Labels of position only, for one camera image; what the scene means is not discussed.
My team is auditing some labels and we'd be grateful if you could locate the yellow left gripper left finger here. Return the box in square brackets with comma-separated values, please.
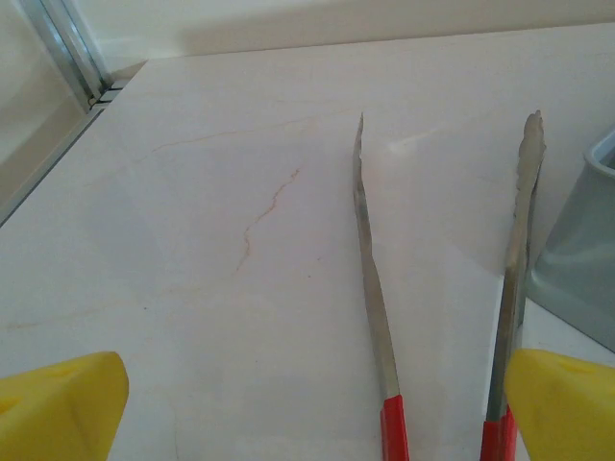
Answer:
[0, 352, 130, 461]

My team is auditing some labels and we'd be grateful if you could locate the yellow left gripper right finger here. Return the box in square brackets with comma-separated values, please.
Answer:
[504, 349, 615, 461]

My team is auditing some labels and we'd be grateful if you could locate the aluminium frame post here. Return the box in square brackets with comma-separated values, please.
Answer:
[26, 0, 121, 114]

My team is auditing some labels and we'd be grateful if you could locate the red chopsticks pair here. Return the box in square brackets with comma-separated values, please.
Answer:
[352, 109, 548, 461]

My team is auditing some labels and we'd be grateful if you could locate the grey compartment organizer tray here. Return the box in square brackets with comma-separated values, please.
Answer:
[530, 125, 615, 354]

